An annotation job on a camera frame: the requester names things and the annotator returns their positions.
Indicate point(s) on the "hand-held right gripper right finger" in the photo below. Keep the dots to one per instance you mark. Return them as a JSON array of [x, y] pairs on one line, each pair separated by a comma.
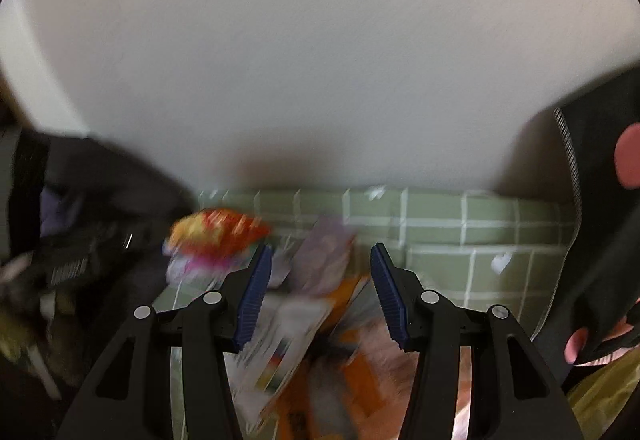
[[390, 300]]

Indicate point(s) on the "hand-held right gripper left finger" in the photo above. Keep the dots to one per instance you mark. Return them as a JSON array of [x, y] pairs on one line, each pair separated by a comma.
[[254, 292]]

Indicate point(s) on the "white paper packet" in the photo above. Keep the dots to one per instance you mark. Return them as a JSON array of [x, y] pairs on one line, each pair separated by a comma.
[[280, 340]]

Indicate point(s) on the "yellow plastic bag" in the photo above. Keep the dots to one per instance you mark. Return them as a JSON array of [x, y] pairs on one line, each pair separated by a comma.
[[610, 400]]

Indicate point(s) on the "orange red snack packet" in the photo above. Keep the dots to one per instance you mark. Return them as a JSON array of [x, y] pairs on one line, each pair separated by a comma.
[[215, 230]]

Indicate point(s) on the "purple blister packet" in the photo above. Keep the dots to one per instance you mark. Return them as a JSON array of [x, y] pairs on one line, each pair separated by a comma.
[[325, 255]]

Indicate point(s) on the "orange flat packet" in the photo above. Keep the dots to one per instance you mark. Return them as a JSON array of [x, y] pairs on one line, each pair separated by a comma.
[[345, 370]]

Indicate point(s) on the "green checked bedsheet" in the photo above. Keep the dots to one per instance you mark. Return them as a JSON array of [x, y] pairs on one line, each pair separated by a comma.
[[465, 240]]

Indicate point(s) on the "dark cloth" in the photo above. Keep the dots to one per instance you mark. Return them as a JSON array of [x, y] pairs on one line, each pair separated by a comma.
[[115, 170]]

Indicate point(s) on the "black cloth with pink print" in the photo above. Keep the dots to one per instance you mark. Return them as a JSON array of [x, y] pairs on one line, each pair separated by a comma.
[[595, 220]]

